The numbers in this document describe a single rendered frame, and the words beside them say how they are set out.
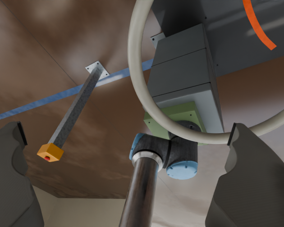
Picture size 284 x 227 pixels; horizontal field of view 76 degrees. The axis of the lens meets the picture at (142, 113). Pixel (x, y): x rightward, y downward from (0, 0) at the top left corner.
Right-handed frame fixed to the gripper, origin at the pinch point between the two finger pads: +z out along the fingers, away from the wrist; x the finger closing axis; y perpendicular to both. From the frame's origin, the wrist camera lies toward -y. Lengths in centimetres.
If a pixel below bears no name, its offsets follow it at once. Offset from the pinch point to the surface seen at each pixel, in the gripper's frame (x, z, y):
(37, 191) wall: -318, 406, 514
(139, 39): 1.1, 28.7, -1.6
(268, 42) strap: 109, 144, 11
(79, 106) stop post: -49, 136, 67
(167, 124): 8.7, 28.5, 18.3
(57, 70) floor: -89, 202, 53
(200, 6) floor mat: 50, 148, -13
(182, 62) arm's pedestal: 32, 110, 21
